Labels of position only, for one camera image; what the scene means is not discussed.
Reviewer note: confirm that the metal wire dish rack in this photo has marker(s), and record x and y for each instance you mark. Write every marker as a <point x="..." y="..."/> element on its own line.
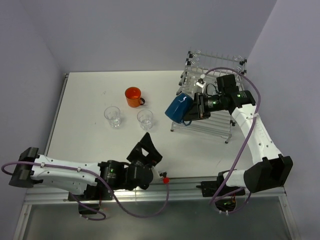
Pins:
<point x="197" y="62"/>

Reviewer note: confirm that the orange plastic mug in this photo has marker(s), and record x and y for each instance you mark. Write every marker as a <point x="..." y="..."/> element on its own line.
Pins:
<point x="133" y="97"/>

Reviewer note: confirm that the dark blue cup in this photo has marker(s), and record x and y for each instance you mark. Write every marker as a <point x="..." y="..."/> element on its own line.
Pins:
<point x="178" y="109"/>

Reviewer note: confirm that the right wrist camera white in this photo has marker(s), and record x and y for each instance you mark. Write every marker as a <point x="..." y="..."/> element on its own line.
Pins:
<point x="201" y="83"/>

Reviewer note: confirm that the clear glass right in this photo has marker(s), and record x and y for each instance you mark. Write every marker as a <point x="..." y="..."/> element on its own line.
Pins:
<point x="145" y="118"/>

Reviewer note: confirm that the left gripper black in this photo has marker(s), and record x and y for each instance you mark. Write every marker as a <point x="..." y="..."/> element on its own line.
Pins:
<point x="147" y="145"/>

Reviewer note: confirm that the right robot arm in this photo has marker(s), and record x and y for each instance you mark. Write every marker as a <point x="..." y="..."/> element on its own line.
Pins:
<point x="270" y="167"/>

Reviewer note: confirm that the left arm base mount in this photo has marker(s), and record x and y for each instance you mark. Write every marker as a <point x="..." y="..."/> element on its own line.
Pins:
<point x="91" y="193"/>

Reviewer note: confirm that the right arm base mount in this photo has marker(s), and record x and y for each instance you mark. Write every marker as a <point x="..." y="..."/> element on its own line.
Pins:
<point x="208" y="189"/>

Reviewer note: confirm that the aluminium mounting rail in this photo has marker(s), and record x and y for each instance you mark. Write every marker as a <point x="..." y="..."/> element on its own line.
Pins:
<point x="179" y="189"/>

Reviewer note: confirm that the clear glass left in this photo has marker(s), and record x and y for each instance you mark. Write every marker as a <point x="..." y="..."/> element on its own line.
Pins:
<point x="113" y="116"/>

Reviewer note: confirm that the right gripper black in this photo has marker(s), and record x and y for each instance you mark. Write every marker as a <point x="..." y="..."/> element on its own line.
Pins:
<point x="197" y="109"/>

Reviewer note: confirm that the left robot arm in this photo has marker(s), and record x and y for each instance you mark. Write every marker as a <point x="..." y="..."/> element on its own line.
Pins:
<point x="80" y="178"/>

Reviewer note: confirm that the clear glass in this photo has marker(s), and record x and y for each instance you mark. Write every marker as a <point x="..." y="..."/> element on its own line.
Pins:
<point x="145" y="118"/>
<point x="113" y="116"/>

